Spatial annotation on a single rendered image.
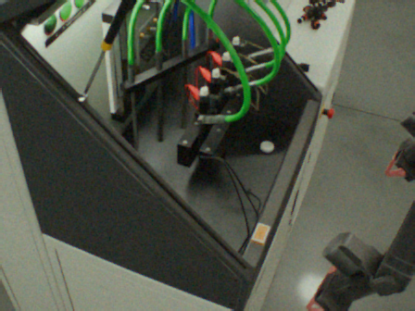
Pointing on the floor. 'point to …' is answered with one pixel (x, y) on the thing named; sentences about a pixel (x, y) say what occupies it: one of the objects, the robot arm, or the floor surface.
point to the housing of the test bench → (22, 235)
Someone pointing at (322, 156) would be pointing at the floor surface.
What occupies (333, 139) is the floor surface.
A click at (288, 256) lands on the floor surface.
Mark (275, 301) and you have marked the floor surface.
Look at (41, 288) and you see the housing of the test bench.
